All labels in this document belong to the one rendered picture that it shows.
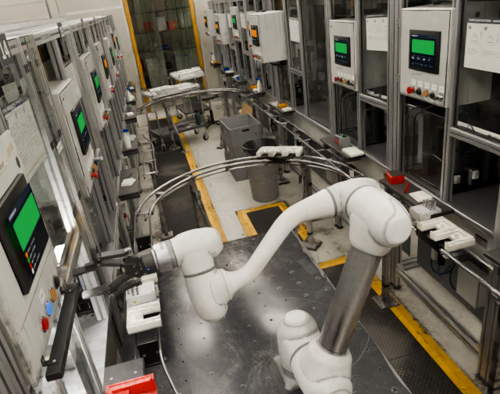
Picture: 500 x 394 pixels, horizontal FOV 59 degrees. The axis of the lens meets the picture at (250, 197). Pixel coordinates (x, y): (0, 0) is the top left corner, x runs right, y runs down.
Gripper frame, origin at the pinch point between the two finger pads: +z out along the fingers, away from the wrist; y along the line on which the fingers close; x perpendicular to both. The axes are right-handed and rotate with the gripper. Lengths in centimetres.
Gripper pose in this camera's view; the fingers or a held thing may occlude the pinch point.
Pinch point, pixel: (87, 281)
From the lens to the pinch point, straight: 139.1
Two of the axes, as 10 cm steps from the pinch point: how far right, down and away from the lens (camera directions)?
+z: -9.2, 2.9, -2.5
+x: 3.6, 4.4, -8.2
